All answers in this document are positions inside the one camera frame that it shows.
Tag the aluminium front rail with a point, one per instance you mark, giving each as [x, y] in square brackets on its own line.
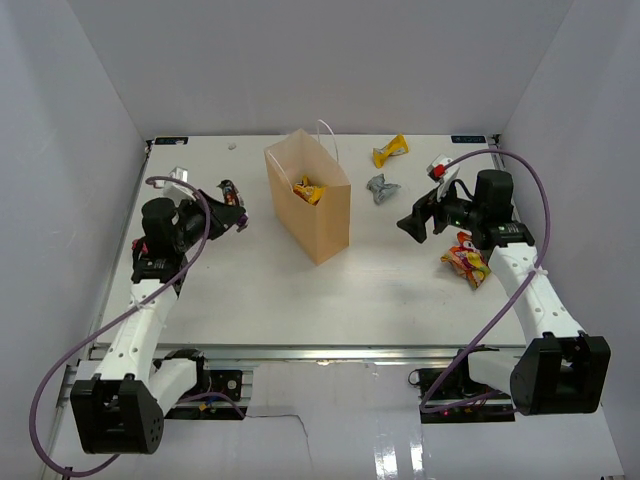
[257, 353]

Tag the orange fruit candy bag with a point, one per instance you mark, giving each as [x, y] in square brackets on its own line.
[467, 261]

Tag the silver wrapper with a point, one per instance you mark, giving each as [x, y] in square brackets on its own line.
[381, 189]

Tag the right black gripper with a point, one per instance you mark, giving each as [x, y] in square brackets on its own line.
[425, 208]

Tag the purple M&M's packet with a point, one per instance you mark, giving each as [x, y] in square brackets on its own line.
[232, 197]

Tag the yellow snack bar wrapper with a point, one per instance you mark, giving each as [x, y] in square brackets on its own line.
[309, 192]

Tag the brown paper bag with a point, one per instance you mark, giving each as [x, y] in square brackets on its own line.
[322, 231]

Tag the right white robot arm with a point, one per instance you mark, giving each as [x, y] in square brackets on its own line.
[562, 369]

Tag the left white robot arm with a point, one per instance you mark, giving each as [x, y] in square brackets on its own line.
[121, 408]

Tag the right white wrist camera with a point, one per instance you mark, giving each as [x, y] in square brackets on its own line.
[443, 173]

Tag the small yellow candy wrapper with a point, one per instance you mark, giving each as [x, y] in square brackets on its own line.
[395, 147]

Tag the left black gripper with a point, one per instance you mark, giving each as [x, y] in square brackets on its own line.
[222, 214]

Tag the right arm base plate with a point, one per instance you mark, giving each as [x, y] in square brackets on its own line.
[468, 402]

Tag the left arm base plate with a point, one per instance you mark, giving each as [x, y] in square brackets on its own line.
[218, 398]

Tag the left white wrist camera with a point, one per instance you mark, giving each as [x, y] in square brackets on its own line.
[175, 189]

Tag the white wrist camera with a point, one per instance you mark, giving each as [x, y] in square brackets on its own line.
[443, 173]
[175, 189]

